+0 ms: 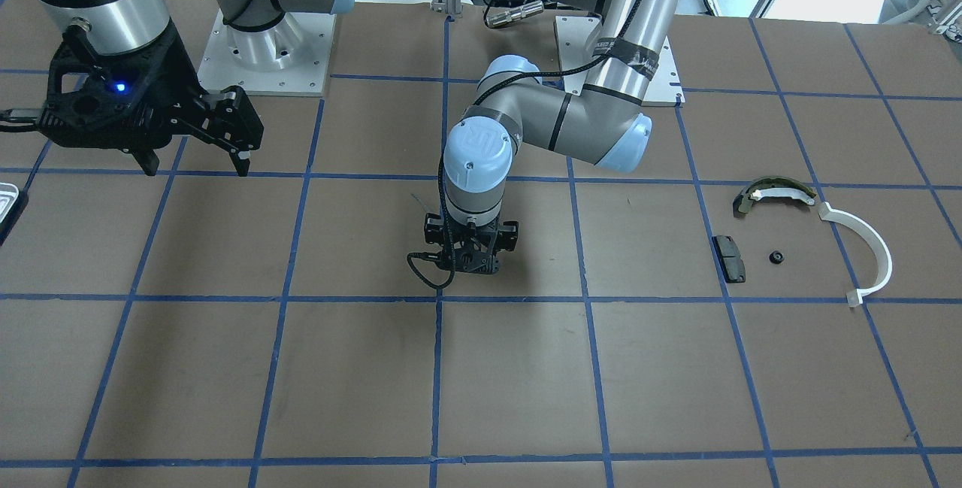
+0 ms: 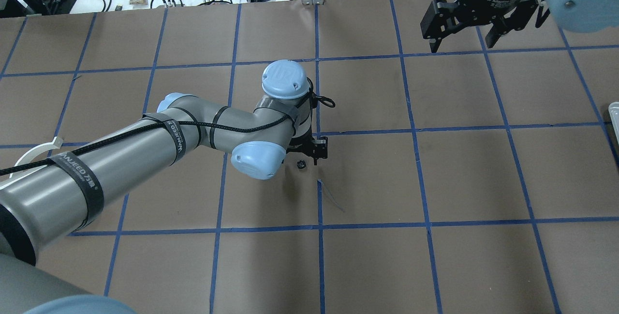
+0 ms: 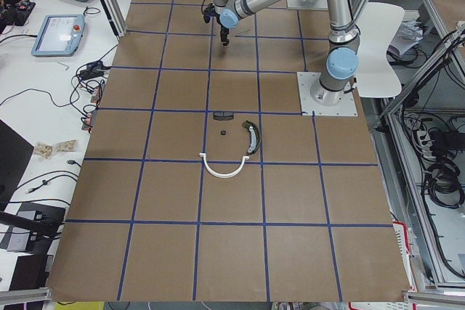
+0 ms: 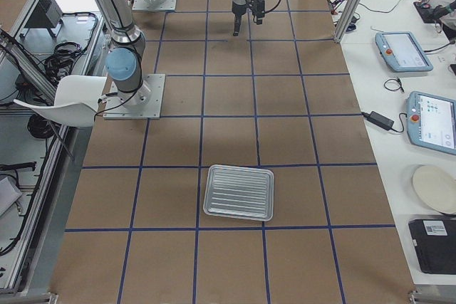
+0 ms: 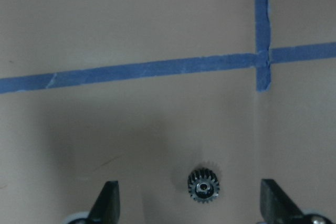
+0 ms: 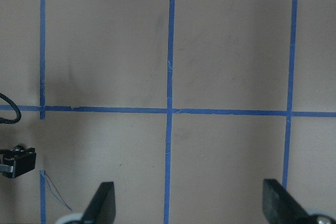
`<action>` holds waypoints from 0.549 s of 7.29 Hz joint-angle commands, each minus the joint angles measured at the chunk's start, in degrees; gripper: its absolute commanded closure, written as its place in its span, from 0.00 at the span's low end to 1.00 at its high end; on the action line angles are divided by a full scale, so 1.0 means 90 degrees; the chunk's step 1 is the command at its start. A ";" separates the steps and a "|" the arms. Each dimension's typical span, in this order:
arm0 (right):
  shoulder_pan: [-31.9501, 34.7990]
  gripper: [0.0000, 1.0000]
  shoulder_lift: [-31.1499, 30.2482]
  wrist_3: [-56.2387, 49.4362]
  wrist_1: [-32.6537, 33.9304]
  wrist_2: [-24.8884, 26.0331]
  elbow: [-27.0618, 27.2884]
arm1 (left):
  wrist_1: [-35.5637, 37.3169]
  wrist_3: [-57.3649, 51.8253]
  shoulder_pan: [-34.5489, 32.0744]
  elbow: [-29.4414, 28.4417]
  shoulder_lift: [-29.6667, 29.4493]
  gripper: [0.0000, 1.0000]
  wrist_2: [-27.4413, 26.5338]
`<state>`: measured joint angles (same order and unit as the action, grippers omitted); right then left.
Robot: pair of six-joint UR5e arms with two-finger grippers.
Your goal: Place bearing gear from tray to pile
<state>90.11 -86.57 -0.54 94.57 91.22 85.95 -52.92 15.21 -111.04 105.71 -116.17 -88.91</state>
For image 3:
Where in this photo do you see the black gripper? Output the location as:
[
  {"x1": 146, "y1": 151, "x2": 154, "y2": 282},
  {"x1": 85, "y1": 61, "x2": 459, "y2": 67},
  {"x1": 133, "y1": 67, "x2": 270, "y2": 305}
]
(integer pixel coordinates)
[{"x1": 202, "y1": 3, "x2": 230, "y2": 46}]

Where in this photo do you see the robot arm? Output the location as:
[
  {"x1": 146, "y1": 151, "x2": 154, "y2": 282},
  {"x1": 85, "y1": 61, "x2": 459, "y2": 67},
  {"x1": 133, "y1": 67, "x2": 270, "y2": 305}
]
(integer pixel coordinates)
[{"x1": 201, "y1": 0, "x2": 360, "y2": 106}]

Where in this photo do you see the black brake pad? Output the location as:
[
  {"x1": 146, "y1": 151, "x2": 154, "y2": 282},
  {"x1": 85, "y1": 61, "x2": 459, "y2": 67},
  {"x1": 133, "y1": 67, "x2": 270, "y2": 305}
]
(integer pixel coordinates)
[{"x1": 213, "y1": 111, "x2": 234, "y2": 121}]

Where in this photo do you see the white curved plastic piece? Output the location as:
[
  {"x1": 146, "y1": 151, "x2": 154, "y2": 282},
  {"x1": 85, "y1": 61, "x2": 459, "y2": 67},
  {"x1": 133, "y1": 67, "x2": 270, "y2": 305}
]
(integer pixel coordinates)
[{"x1": 198, "y1": 152, "x2": 250, "y2": 179}]

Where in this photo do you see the white plastic chair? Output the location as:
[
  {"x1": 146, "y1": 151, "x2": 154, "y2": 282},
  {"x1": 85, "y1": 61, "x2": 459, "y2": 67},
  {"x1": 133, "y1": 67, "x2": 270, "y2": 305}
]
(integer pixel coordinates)
[{"x1": 355, "y1": 2, "x2": 405, "y2": 98}]

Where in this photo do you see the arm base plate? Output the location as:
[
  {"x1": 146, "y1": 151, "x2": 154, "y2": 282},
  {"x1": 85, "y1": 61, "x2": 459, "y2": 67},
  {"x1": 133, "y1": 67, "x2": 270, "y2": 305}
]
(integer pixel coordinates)
[{"x1": 297, "y1": 72, "x2": 357, "y2": 117}]

